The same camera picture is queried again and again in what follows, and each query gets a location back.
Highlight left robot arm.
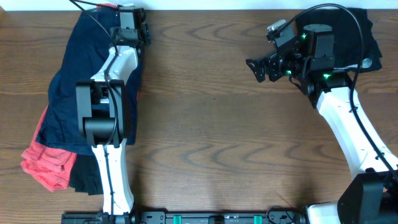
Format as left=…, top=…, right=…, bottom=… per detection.
left=76, top=4, right=150, bottom=223

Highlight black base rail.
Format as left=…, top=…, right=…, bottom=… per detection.
left=61, top=210, right=307, bottom=224

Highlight red garment in pile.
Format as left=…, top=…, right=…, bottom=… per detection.
left=21, top=3, right=116, bottom=192

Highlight navy blue shorts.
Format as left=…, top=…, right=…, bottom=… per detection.
left=35, top=7, right=120, bottom=156

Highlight black folded clothes stack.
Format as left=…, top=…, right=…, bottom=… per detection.
left=296, top=8, right=382, bottom=73

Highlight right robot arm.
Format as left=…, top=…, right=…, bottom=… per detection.
left=246, top=20, right=397, bottom=223

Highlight black garment in pile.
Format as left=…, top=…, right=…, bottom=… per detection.
left=69, top=154, right=103, bottom=195

